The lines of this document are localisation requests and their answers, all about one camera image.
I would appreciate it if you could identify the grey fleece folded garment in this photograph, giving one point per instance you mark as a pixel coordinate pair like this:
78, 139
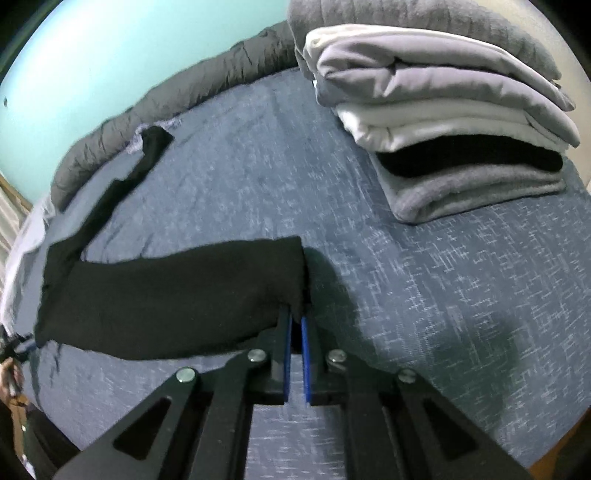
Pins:
461, 194

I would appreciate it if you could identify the white folded garment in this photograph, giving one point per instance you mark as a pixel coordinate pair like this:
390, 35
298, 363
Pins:
415, 122

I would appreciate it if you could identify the black pants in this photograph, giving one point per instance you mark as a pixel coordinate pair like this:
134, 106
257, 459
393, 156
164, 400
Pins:
161, 295

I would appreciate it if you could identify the blue bed sheet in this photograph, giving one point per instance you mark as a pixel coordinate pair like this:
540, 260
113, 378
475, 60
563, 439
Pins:
286, 194

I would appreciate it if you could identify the wooden bed frame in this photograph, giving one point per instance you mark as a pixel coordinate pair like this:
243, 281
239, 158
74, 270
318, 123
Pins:
565, 445

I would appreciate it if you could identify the small blue-grey crumpled cloth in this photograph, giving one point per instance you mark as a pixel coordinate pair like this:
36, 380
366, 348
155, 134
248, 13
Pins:
135, 141

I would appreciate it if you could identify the beige curtain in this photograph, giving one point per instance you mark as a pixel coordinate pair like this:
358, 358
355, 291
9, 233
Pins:
6, 221

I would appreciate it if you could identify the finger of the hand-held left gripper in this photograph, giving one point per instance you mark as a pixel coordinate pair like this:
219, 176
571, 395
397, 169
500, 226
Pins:
21, 344

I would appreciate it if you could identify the dark grey rolled duvet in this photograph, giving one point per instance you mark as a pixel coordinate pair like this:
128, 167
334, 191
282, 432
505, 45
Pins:
184, 87

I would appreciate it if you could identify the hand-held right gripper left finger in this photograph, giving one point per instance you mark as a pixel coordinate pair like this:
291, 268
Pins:
287, 350

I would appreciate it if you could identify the black folded garment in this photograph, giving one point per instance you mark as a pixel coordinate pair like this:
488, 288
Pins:
461, 159

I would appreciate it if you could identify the wooden window frame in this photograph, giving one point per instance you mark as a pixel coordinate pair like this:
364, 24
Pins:
16, 196

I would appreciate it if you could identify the light grey quilt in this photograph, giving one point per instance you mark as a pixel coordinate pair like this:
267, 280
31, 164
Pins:
23, 244

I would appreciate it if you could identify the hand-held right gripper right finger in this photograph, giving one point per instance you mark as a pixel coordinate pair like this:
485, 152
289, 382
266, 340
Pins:
306, 360

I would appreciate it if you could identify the light grey folded garment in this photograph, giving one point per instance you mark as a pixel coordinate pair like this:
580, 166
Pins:
415, 69

